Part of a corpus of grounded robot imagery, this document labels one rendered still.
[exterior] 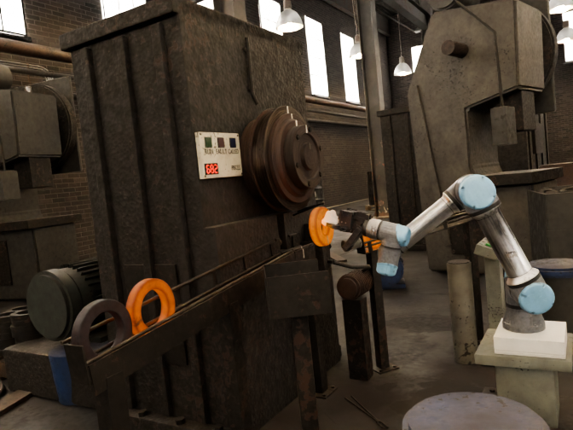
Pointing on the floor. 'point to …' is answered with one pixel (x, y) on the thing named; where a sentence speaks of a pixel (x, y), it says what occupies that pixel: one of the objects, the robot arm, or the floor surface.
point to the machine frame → (187, 194)
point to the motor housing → (356, 322)
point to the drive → (54, 328)
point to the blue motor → (395, 278)
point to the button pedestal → (493, 274)
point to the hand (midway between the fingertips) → (321, 221)
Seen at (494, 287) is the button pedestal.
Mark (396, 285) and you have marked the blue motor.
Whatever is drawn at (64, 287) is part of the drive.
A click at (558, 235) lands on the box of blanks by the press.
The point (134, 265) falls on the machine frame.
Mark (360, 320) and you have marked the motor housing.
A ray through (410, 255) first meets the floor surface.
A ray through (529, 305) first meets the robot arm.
